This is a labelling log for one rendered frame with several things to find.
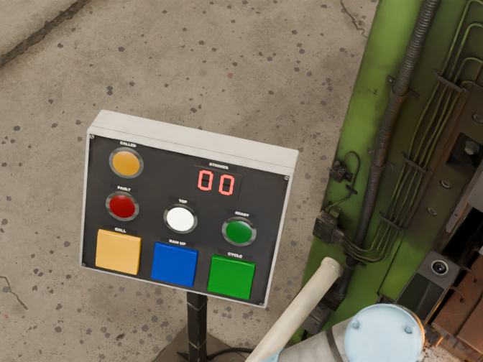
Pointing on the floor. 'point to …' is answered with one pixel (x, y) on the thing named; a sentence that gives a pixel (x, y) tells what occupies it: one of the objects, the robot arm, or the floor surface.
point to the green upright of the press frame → (396, 39)
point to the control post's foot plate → (180, 354)
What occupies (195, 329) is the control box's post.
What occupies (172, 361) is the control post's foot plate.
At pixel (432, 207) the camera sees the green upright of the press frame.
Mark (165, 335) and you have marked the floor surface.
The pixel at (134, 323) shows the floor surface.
